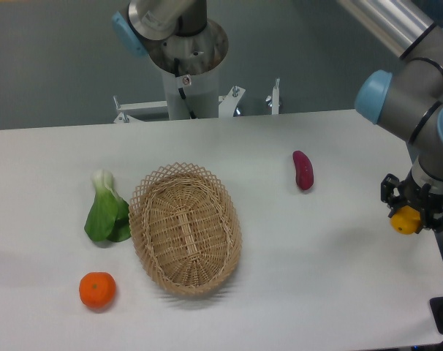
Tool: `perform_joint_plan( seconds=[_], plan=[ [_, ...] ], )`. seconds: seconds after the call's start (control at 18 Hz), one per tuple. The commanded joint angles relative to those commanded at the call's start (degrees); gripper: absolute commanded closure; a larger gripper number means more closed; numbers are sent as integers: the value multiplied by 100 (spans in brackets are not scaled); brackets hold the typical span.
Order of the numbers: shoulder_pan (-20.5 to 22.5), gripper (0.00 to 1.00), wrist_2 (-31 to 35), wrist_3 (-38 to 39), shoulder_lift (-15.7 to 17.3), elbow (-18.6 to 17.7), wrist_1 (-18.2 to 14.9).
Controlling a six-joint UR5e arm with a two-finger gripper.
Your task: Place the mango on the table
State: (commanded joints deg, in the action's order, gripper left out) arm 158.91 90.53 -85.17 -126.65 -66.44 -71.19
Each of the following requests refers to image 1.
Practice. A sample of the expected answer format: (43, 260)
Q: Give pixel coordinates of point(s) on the woven wicker basket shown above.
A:
(185, 229)

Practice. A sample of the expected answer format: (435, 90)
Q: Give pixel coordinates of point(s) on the green bok choy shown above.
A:
(108, 218)

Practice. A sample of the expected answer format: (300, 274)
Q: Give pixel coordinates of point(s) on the yellow mango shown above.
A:
(406, 220)

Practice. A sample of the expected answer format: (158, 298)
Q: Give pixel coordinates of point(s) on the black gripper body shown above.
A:
(407, 194)

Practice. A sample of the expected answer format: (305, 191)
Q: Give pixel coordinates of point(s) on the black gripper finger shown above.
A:
(390, 194)
(429, 205)

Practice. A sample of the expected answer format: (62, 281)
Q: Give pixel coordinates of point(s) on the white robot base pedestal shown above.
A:
(190, 72)

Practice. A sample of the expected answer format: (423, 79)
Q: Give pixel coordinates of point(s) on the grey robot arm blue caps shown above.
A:
(407, 104)

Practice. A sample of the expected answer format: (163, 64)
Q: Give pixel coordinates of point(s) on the orange tangerine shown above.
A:
(97, 290)

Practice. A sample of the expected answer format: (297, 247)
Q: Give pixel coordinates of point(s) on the purple sweet potato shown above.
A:
(304, 173)

